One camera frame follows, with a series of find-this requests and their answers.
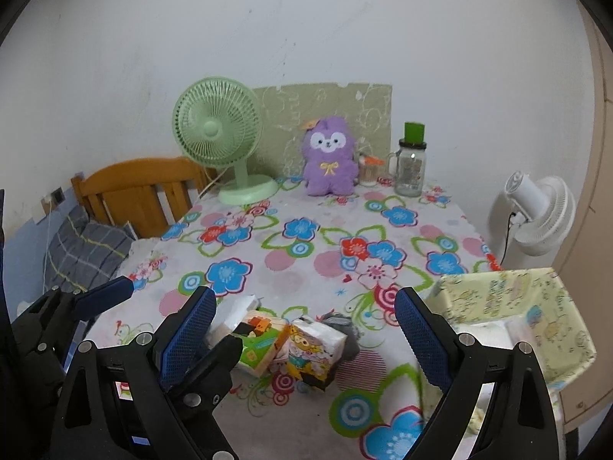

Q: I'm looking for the white standing fan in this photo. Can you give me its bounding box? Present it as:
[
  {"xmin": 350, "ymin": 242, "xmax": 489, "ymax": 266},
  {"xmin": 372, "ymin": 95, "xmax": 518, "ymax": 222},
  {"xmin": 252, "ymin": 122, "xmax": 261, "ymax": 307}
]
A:
[{"xmin": 488, "ymin": 170, "xmax": 578, "ymax": 270}]

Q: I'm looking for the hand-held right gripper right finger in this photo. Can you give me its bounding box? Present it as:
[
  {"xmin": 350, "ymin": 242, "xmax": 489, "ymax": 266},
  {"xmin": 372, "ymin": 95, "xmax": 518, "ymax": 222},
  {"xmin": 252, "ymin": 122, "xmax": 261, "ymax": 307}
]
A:
[{"xmin": 394, "ymin": 286, "xmax": 563, "ymax": 460}]

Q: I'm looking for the glass jar with green lid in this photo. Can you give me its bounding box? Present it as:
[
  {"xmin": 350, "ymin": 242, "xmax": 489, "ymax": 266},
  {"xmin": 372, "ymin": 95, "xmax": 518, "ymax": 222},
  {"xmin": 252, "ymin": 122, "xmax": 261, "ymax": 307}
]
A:
[{"xmin": 387, "ymin": 122, "xmax": 428, "ymax": 197}]

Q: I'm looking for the yellow cartoon tissue pack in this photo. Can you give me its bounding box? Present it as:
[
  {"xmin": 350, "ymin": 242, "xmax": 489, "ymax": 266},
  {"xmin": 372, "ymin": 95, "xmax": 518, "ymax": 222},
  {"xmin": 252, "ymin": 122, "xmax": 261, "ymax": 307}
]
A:
[{"xmin": 268, "ymin": 315, "xmax": 348, "ymax": 391}]

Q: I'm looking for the white fan cord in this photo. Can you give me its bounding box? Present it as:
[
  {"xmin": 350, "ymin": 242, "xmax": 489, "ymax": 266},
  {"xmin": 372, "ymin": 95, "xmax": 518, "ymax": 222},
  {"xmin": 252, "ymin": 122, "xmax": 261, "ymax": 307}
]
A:
[{"xmin": 198, "ymin": 169, "xmax": 228, "ymax": 198}]

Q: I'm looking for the grey plaid pillow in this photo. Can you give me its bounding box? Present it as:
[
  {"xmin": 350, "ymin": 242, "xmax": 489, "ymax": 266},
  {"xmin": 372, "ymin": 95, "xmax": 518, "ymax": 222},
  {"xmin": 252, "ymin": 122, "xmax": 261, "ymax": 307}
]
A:
[{"xmin": 45, "ymin": 206, "xmax": 137, "ymax": 293}]

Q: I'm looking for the black fan cable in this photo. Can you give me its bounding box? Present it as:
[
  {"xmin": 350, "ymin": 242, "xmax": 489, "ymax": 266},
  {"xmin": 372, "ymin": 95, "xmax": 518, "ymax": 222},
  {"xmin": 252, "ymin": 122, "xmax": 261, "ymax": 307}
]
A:
[{"xmin": 500, "ymin": 210, "xmax": 521, "ymax": 264}]

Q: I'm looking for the grey fuzzy soft item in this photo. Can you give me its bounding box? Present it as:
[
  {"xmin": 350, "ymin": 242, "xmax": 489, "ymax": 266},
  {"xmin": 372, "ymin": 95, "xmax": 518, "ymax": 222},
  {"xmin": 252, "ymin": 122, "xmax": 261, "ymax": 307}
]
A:
[{"xmin": 316, "ymin": 310, "xmax": 362, "ymax": 362}]

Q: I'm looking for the green desk fan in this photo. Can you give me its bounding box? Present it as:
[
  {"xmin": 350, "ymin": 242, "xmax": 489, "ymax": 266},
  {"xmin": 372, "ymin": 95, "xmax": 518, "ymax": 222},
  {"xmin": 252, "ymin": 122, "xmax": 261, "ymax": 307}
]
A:
[{"xmin": 172, "ymin": 76, "xmax": 279, "ymax": 206}]

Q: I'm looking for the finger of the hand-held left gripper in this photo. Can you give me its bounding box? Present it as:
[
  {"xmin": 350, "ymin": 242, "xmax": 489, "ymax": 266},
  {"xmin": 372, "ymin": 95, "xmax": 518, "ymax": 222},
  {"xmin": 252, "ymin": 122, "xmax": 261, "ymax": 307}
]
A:
[
  {"xmin": 184, "ymin": 334, "xmax": 243, "ymax": 415},
  {"xmin": 67, "ymin": 275, "xmax": 136, "ymax": 321}
]

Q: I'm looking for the floral tablecloth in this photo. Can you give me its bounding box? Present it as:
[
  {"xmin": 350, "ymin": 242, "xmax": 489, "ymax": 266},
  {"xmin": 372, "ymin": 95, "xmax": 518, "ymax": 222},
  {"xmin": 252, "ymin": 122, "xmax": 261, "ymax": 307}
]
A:
[{"xmin": 89, "ymin": 175, "xmax": 503, "ymax": 460}]

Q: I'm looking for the beige door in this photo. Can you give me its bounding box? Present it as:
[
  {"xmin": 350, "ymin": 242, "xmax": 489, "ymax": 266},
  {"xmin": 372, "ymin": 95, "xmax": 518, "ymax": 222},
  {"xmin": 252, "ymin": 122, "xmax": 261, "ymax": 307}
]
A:
[{"xmin": 558, "ymin": 10, "xmax": 613, "ymax": 437}]

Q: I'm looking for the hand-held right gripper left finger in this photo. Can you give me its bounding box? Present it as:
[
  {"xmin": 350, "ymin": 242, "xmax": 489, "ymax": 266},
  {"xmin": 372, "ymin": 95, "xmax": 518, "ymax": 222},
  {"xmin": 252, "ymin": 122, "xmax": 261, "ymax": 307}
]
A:
[{"xmin": 50, "ymin": 286, "xmax": 240, "ymax": 460}]

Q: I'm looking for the green patterned wall sheet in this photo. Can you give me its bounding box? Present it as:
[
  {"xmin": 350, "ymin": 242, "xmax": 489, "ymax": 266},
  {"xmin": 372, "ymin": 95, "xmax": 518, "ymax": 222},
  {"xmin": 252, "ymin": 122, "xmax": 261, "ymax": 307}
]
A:
[{"xmin": 253, "ymin": 83, "xmax": 393, "ymax": 180}]

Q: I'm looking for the yellow fabric storage box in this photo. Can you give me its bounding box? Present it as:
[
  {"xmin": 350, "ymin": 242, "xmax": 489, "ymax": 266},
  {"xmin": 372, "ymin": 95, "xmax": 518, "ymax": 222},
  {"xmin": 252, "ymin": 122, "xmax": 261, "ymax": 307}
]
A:
[{"xmin": 424, "ymin": 267, "xmax": 598, "ymax": 442}]

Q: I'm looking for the white wall cable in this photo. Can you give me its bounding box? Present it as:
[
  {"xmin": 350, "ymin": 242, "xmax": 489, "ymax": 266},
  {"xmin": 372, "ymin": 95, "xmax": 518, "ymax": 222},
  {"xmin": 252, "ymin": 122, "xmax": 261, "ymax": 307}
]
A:
[{"xmin": 42, "ymin": 196, "xmax": 54, "ymax": 274}]

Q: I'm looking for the green tissue pack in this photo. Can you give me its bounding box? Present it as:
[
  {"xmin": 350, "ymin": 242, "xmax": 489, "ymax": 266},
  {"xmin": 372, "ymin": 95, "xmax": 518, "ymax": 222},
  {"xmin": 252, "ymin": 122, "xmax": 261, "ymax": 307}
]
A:
[{"xmin": 232, "ymin": 310, "xmax": 290, "ymax": 377}]

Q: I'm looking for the white folded cloth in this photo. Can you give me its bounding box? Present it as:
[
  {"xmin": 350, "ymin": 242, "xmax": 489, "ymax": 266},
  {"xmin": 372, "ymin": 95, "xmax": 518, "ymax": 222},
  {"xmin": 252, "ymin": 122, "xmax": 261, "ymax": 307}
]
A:
[{"xmin": 452, "ymin": 319, "xmax": 513, "ymax": 346}]

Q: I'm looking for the small glass cup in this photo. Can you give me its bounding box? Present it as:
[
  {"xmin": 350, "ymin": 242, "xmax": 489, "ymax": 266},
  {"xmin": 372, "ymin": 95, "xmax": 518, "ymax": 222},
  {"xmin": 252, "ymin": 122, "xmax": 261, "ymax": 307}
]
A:
[{"xmin": 357, "ymin": 152, "xmax": 386, "ymax": 187}]

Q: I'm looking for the purple plush toy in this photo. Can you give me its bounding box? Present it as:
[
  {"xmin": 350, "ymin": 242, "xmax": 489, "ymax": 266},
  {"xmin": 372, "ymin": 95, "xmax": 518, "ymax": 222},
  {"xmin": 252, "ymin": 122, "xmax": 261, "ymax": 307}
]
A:
[{"xmin": 301, "ymin": 115, "xmax": 360, "ymax": 197}]

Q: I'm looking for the white tissue pack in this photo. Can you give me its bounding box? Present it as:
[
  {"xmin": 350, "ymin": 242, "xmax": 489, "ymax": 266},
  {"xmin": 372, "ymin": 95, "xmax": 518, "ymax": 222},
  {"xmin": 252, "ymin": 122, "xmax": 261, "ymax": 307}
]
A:
[{"xmin": 208, "ymin": 296, "xmax": 262, "ymax": 346}]

